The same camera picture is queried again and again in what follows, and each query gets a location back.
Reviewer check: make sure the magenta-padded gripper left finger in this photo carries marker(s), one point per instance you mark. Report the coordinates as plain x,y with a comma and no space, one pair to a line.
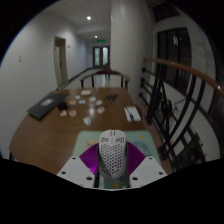
76,169

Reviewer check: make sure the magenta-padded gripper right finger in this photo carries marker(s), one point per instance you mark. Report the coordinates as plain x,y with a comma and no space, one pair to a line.
146,168

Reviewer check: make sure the white perforated computer mouse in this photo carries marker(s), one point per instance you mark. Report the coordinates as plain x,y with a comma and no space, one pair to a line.
112,156

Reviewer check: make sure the pale green printed mouse pad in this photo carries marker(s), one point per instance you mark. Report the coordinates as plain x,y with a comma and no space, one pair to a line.
86,140

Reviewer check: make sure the white notebook with pen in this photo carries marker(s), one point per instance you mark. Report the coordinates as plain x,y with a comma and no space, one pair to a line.
132,113

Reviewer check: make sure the black railing with wooden handrail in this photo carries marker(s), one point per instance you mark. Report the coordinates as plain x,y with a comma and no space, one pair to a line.
173,110

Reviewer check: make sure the small black box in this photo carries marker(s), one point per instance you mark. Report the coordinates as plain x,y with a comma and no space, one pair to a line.
62,106

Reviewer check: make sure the dark closed laptop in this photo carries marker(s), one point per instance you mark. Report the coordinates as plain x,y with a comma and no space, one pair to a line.
46,104

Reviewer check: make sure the wooden chair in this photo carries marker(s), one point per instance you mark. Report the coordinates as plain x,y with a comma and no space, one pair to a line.
105,77

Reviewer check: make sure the double glass door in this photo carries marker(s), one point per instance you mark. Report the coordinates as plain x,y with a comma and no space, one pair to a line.
101,56

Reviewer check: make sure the green exit sign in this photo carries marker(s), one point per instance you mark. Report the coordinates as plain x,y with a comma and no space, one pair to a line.
100,41

